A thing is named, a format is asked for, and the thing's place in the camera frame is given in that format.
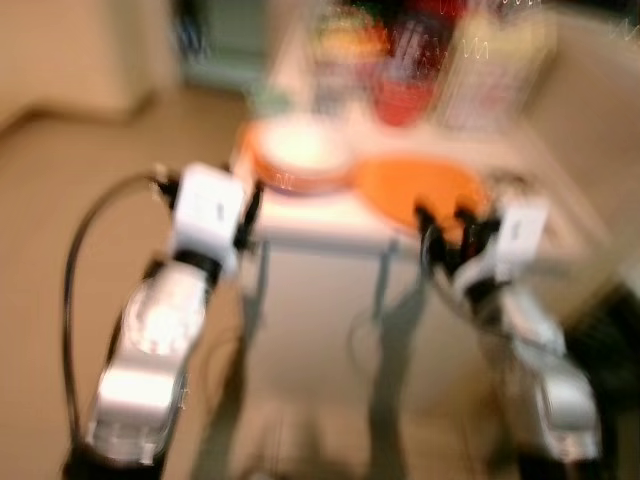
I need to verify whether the white side table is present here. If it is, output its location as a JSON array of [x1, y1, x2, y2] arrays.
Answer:
[[230, 120, 611, 421]]

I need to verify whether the red round container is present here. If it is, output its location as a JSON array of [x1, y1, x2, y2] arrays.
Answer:
[[372, 75, 438, 128]]

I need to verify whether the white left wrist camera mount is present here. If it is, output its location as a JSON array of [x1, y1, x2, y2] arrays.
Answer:
[[170, 163, 248, 279]]

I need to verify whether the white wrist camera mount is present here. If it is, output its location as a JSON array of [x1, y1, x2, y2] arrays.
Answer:
[[170, 163, 248, 279], [478, 195, 551, 286]]

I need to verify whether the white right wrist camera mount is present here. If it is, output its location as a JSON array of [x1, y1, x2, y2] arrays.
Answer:
[[478, 195, 551, 286]]

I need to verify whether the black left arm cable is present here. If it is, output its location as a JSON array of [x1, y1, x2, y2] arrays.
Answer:
[[60, 170, 181, 441]]

